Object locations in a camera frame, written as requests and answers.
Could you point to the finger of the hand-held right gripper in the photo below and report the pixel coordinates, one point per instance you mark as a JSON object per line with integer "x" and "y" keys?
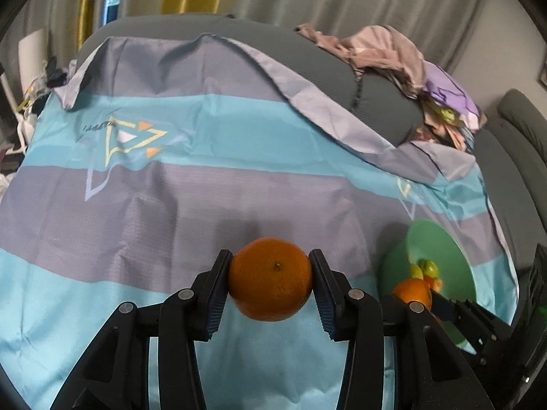
{"x": 444, "y": 307}
{"x": 480, "y": 326}

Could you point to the green bowl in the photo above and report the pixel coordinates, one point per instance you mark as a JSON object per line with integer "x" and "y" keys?
{"x": 440, "y": 243}

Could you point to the grey armchair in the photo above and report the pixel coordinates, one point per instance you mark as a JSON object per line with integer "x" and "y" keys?
{"x": 521, "y": 145}

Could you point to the white plastic bag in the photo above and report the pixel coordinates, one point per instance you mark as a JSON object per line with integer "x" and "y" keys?
{"x": 25, "y": 109}

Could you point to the yellow-green lemon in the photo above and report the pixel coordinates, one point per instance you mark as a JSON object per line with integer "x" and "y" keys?
{"x": 415, "y": 270}

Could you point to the pink crumpled clothes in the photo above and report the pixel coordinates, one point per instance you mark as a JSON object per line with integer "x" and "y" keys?
{"x": 384, "y": 49}

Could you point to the orange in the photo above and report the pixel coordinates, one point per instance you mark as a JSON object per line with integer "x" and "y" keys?
{"x": 412, "y": 292}
{"x": 270, "y": 279}

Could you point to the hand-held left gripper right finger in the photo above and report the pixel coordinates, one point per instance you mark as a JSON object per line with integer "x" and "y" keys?
{"x": 327, "y": 307}

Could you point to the blue grey striped blanket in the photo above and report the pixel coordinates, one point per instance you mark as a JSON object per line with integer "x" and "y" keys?
{"x": 213, "y": 188}

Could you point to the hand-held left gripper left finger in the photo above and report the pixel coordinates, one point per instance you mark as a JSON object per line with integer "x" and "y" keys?
{"x": 216, "y": 303}

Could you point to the green round fruit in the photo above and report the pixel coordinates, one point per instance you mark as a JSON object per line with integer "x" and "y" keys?
{"x": 430, "y": 267}

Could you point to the purple crumpled cloth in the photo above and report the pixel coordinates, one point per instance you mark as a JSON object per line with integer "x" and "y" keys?
{"x": 451, "y": 92}

